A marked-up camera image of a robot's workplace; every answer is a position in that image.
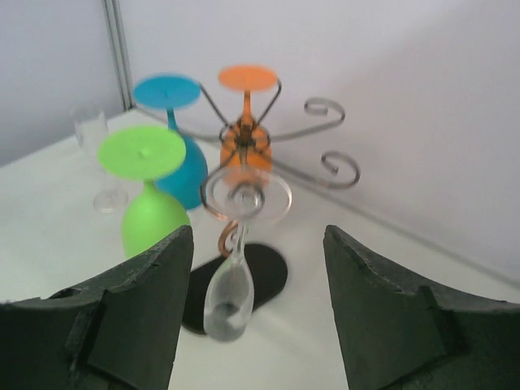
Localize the orange plastic wine glass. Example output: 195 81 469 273
218 64 281 171

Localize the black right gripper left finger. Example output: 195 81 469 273
1 226 193 389

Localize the clear champagne flute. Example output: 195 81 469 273
201 165 293 342
71 104 128 214

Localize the blue plastic wine glass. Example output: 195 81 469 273
132 72 209 211

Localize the green plastic wine glass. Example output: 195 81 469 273
97 125 191 258

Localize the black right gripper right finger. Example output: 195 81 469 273
323 225 519 389

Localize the clear champagne flute front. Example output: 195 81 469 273
201 165 293 342

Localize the clear champagne flute back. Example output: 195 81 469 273
71 104 128 214

